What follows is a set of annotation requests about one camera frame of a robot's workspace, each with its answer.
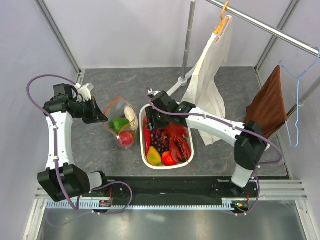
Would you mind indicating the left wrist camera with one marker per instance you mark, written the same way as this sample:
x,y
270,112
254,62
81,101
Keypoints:
x,y
84,91

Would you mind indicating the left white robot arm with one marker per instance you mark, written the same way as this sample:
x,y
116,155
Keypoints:
x,y
62,179

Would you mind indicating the white slotted cable duct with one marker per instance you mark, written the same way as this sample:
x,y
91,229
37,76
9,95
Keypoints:
x,y
96,204

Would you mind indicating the dark grape bunch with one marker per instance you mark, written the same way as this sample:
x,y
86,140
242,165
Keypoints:
x,y
157,141

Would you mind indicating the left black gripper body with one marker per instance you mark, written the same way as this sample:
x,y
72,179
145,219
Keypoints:
x,y
84,111

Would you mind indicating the green bell pepper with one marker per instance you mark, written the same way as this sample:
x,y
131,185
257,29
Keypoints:
x,y
117,124

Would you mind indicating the yellow green mango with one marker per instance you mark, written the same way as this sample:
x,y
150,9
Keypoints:
x,y
153,157

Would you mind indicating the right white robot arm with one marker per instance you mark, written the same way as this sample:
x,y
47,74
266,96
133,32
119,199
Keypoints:
x,y
246,138

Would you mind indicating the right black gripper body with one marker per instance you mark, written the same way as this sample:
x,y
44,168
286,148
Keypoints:
x,y
156,119

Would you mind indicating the white plastic basket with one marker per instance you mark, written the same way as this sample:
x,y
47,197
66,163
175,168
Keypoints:
x,y
142,115

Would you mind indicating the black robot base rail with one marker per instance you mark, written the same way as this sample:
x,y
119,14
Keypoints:
x,y
172,190

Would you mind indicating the red chili pepper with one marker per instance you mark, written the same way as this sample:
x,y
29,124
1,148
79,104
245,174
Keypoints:
x,y
147,138

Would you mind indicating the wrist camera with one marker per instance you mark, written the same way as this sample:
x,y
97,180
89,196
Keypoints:
x,y
84,91
151,93

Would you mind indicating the orange clothes hanger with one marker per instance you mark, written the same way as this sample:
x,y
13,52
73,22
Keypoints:
x,y
222,20

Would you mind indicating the red tomato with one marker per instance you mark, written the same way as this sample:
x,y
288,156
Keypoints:
x,y
167,159

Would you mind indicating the brown hanging towel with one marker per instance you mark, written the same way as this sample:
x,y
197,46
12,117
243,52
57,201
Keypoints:
x,y
268,108

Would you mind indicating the white radish with leaves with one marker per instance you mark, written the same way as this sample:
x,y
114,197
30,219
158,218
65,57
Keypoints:
x,y
130,115

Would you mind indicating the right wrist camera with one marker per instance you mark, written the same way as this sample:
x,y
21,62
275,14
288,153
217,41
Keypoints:
x,y
151,93

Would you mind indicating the red crayfish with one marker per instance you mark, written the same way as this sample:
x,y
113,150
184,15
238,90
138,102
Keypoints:
x,y
178,145

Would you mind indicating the metal clothes rack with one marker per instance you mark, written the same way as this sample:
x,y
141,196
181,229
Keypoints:
x,y
276,32

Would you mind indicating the white hanging shirt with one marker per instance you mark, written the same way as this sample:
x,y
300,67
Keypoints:
x,y
202,90

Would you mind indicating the clear zip top bag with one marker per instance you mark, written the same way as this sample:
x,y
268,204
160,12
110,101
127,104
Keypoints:
x,y
116,109

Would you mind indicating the blue wire hanger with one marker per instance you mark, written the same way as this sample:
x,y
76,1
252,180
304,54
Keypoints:
x,y
299,79

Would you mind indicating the red apple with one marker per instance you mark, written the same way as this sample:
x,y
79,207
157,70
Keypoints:
x,y
125,138

